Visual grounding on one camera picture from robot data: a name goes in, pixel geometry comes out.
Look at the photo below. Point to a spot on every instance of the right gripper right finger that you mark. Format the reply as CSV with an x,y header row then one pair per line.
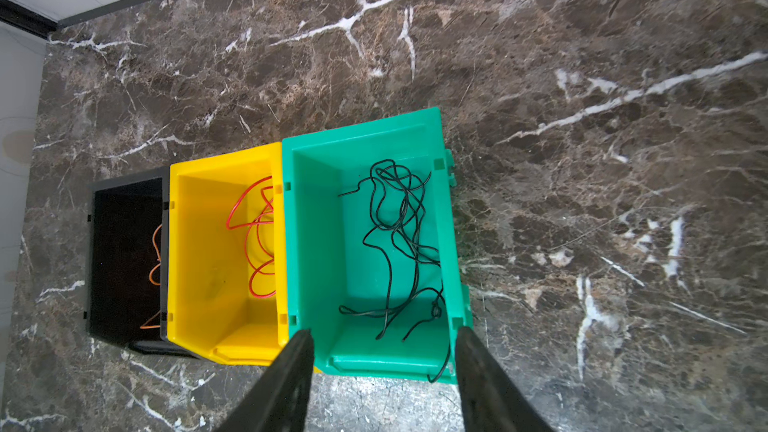
x,y
490,401

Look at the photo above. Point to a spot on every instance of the yellow plastic bin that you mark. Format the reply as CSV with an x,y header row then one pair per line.
x,y
227,282

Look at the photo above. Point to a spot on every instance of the green plastic bin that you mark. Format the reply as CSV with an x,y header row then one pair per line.
x,y
372,258

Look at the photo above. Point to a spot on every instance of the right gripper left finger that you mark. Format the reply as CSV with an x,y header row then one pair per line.
x,y
279,400

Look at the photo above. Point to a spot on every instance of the black plastic bin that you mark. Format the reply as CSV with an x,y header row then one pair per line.
x,y
127,276

